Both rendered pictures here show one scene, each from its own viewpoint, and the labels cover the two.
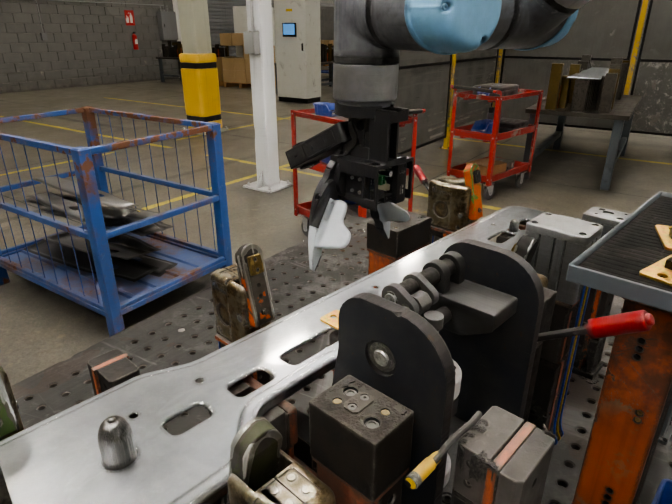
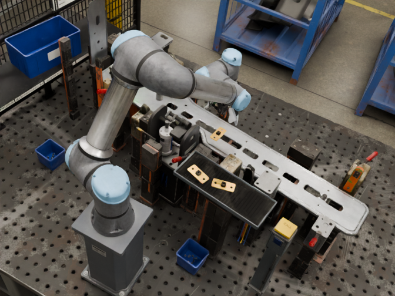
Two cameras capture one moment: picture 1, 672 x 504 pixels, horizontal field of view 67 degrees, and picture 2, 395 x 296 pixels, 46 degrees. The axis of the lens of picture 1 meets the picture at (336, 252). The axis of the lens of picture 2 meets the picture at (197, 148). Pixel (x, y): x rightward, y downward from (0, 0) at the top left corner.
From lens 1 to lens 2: 178 cm
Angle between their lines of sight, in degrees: 63
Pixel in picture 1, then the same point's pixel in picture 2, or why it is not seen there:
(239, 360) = (195, 111)
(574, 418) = (256, 254)
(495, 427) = (155, 144)
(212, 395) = (180, 108)
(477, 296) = (178, 130)
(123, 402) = not seen: hidden behind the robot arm
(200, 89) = not seen: outside the picture
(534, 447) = (151, 150)
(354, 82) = not seen: hidden behind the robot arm
